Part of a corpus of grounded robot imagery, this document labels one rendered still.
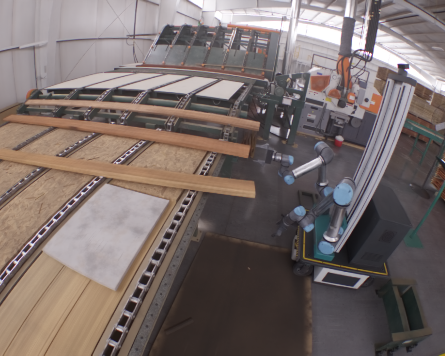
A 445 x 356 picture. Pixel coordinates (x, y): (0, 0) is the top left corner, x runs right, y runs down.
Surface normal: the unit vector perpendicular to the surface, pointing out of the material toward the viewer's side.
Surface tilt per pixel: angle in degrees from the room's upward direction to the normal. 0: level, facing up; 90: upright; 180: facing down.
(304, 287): 0
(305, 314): 0
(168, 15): 90
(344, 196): 83
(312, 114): 90
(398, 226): 90
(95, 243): 0
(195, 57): 46
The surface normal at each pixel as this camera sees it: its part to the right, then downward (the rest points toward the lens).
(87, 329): 0.11, -0.84
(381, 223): -0.29, 0.49
